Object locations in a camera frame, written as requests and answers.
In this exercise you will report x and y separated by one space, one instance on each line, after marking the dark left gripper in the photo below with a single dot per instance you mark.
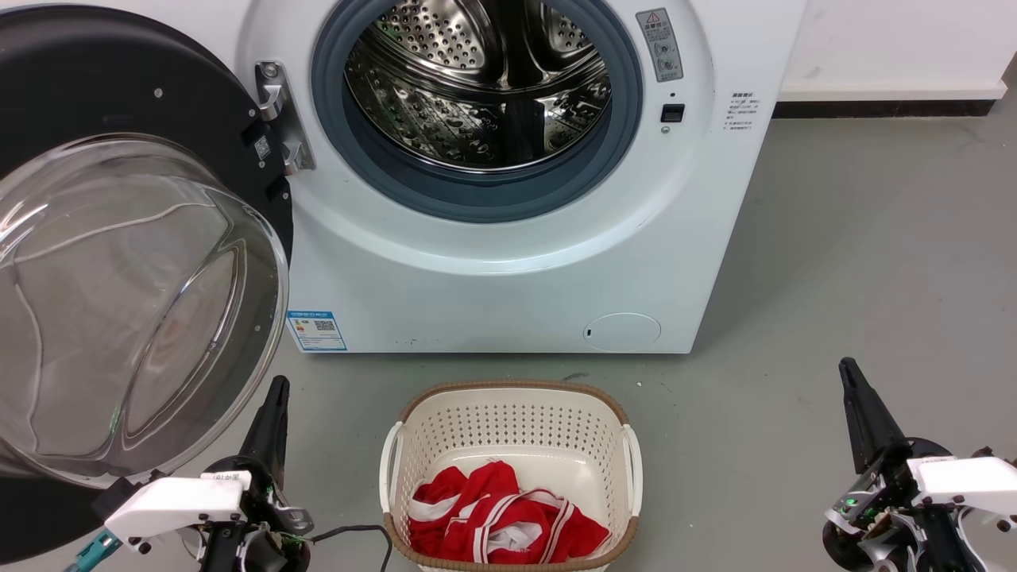
266 520

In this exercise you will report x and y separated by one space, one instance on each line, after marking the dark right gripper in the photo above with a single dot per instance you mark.
894 485

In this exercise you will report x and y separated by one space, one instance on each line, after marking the black round glass washer door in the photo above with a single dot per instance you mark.
119 318

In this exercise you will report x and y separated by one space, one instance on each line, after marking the white front-load washing machine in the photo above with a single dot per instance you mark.
493 310

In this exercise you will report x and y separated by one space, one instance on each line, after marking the metal door hinge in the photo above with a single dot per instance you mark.
290 119

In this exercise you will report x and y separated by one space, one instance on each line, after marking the black door latch slot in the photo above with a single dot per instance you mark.
672 113

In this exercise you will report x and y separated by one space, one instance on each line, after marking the blue energy label sticker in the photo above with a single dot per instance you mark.
315 331

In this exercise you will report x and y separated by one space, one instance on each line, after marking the white plastic laundry basket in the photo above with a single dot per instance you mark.
508 421

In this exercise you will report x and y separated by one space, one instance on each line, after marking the red and white garment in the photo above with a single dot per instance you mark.
508 520

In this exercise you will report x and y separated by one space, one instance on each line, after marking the round white filter cover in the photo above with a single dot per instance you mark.
624 332

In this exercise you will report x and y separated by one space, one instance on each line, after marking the small printed text sticker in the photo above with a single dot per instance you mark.
742 110

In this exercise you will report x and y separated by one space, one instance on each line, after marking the steel perforated washer drum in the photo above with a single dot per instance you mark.
445 95

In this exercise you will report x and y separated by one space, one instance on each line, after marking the grey warning sticker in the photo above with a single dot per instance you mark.
659 44

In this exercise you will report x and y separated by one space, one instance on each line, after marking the white right wrist mount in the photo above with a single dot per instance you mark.
969 481

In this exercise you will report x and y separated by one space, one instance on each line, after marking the white wrist mount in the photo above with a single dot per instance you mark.
969 481
175 502

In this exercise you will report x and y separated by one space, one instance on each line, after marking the white left wrist mount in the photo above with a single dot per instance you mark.
175 502

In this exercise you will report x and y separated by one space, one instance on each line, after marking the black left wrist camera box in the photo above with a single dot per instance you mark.
111 497

